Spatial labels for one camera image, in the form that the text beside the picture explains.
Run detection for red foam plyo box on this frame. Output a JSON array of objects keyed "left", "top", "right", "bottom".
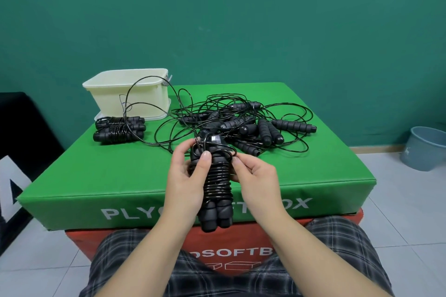
[{"left": 65, "top": 208, "right": 364, "bottom": 277}]

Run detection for person's left forearm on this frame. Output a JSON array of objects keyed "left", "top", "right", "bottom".
[{"left": 91, "top": 215, "right": 203, "bottom": 297}]

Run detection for cream plastic storage bin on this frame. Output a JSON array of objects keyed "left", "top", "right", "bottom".
[{"left": 82, "top": 68, "right": 173, "bottom": 120}]

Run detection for grey-blue plastic bucket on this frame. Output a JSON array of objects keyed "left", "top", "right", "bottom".
[{"left": 399, "top": 126, "right": 446, "bottom": 172}]

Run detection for person's right hand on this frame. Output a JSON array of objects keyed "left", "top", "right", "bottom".
[{"left": 230, "top": 153, "right": 292, "bottom": 227}]

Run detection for pile of tangled jump ropes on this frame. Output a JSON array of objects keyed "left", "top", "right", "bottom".
[{"left": 119, "top": 75, "right": 318, "bottom": 158}]

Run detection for dark plaid shorts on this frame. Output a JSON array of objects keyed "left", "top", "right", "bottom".
[{"left": 79, "top": 216, "right": 394, "bottom": 297}]

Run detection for person's left hand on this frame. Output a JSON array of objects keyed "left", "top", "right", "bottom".
[{"left": 163, "top": 138, "right": 212, "bottom": 220}]

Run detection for black jump rope bundle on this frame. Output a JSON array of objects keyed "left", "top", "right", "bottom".
[
  {"left": 93, "top": 128, "right": 145, "bottom": 144},
  {"left": 95, "top": 116, "right": 146, "bottom": 132},
  {"left": 187, "top": 133, "right": 238, "bottom": 233}
]

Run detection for green foam plyo box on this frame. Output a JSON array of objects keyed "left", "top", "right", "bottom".
[{"left": 16, "top": 82, "right": 377, "bottom": 231}]

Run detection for person's right forearm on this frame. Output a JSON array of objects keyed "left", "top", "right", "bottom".
[{"left": 252, "top": 210, "right": 388, "bottom": 297}]

